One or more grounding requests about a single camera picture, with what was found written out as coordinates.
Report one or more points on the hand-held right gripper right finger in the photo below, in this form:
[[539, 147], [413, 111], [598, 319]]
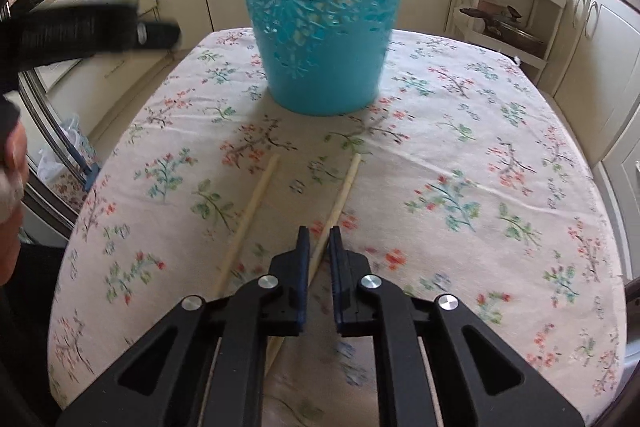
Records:
[[336, 282]]

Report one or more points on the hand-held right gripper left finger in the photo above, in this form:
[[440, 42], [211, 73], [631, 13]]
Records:
[[303, 282]]

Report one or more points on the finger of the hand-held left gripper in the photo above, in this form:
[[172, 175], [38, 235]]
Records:
[[160, 35]]

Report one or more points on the wooden chopstick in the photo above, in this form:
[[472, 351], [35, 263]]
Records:
[[250, 212], [345, 192]]

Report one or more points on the blue perforated plastic basket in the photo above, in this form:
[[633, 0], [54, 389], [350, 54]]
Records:
[[320, 72]]

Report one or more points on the person's left hand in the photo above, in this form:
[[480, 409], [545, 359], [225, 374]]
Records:
[[11, 177]]

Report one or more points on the floral tablecloth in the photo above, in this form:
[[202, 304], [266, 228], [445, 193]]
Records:
[[450, 147]]

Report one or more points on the dark cloth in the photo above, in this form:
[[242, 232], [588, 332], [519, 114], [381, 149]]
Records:
[[25, 347]]

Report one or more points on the cream kitchen cabinets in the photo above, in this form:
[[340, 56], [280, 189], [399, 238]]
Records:
[[590, 57]]

